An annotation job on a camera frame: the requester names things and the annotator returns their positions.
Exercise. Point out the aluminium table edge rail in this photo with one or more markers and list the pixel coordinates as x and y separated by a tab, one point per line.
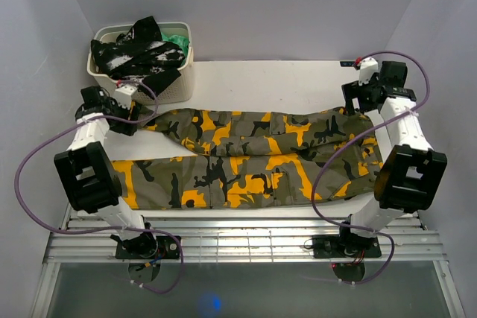
417	217

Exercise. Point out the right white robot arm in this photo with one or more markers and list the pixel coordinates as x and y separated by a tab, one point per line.
411	174

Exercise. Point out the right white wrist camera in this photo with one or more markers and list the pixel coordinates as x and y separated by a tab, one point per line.
366	67

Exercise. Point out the blue table label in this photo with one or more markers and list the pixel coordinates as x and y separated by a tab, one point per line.
347	63

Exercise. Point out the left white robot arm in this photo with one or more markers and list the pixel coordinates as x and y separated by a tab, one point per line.
87	174

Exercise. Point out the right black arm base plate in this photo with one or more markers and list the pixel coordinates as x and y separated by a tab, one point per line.
334	246

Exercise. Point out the aluminium front rail frame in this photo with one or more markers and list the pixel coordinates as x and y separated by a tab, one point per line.
249	241

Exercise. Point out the yellow camouflage trousers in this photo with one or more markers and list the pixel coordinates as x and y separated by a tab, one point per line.
254	160

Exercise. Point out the white perforated laundry basket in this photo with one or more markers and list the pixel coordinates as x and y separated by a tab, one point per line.
180	90

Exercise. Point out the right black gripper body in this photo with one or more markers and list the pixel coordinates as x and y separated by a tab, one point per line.
363	93

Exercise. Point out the green cloth in basket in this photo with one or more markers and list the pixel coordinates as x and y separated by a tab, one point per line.
182	41

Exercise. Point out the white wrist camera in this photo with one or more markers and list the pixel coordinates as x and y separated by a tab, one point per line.
366	67
123	94

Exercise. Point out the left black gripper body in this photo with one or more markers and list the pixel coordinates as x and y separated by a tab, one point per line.
116	109

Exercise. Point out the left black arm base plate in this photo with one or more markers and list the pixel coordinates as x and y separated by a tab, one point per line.
166	248

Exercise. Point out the black white patterned trousers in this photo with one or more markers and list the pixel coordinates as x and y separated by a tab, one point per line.
140	55

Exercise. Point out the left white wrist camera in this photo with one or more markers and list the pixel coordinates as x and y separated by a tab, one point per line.
123	94

